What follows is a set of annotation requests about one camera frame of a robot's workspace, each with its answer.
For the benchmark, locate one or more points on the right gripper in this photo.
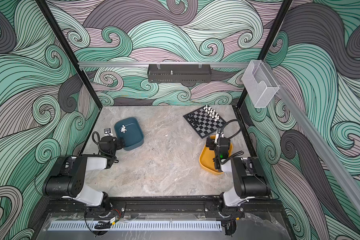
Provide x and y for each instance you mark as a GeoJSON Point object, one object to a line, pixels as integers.
{"type": "Point", "coordinates": [215, 143]}

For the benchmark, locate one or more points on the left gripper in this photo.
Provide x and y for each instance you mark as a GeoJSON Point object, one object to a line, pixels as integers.
{"type": "Point", "coordinates": [119, 142]}

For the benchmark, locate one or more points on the black white chessboard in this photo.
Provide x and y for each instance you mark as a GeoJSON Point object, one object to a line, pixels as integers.
{"type": "Point", "coordinates": [208, 127]}

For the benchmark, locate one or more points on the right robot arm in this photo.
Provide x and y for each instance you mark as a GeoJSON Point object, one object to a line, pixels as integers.
{"type": "Point", "coordinates": [249, 181]}

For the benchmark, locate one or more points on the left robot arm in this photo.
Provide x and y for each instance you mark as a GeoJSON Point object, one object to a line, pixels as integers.
{"type": "Point", "coordinates": [66, 179]}

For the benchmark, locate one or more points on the white pieces in bin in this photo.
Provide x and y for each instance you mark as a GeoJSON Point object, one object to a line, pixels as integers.
{"type": "Point", "coordinates": [123, 129]}

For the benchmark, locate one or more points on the black chess pieces group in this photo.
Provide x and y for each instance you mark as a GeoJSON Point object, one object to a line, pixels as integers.
{"type": "Point", "coordinates": [195, 120]}

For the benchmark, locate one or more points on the white chess pieces group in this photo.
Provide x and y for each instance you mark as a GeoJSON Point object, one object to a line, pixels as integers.
{"type": "Point", "coordinates": [211, 113]}

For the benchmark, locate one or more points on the yellow plastic tray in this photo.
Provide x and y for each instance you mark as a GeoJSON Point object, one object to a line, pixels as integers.
{"type": "Point", "coordinates": [216, 167]}

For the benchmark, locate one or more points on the teal plastic bin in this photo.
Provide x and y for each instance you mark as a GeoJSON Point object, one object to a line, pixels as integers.
{"type": "Point", "coordinates": [133, 137]}

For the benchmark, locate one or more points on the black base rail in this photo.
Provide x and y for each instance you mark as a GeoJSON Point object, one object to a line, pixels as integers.
{"type": "Point", "coordinates": [203, 206]}

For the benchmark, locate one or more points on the clear plastic wall box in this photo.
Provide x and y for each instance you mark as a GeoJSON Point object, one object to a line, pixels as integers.
{"type": "Point", "coordinates": [260, 82]}

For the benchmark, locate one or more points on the aluminium wall rail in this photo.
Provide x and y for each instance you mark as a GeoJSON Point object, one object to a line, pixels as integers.
{"type": "Point", "coordinates": [123, 64]}

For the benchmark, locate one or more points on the black perforated wall shelf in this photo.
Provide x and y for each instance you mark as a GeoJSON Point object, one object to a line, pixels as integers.
{"type": "Point", "coordinates": [179, 74]}

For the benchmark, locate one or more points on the white slotted cable duct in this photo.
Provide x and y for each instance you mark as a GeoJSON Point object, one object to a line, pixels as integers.
{"type": "Point", "coordinates": [139, 226]}

